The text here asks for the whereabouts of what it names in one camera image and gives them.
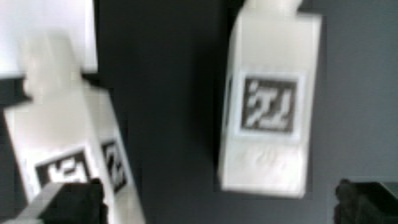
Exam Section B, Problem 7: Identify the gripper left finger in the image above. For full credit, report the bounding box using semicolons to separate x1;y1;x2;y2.
14;178;112;224

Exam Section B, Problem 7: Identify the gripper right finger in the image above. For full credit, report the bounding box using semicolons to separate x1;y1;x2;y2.
332;179;398;224

